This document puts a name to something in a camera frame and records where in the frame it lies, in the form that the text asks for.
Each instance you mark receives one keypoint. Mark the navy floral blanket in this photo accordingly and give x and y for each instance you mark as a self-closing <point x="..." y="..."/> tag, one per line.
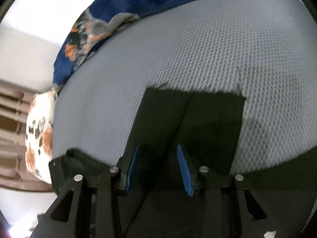
<point x="97" y="22"/>

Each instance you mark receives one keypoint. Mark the grey mesh mattress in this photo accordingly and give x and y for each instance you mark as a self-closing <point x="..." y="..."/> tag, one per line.
<point x="264" y="49"/>

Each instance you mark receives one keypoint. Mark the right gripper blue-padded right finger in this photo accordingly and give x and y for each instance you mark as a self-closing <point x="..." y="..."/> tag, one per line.
<point x="229" y="205"/>

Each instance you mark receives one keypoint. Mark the white floral pillow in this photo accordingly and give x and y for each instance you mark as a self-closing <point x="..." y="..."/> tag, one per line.
<point x="39" y="134"/>

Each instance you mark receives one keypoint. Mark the black pants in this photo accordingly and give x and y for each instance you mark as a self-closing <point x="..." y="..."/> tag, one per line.
<point x="207" y="126"/>

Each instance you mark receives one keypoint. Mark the beige curtain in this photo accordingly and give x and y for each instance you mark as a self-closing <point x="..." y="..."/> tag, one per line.
<point x="15" y="102"/>

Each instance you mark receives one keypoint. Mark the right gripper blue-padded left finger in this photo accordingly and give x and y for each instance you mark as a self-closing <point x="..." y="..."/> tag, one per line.
<point x="88" y="191"/>

